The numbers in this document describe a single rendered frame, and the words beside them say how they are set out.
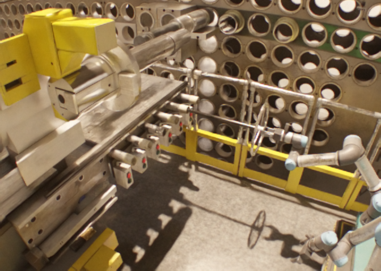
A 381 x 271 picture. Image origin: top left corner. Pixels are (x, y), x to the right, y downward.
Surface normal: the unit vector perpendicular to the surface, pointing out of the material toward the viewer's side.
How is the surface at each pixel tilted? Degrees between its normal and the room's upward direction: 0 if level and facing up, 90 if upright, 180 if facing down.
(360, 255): 0
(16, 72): 90
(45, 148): 90
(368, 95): 90
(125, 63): 90
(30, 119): 68
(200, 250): 0
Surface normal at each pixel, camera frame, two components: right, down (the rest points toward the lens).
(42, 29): -0.46, 0.49
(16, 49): 0.88, 0.26
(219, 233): 0.00, -0.83
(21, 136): 0.82, -0.07
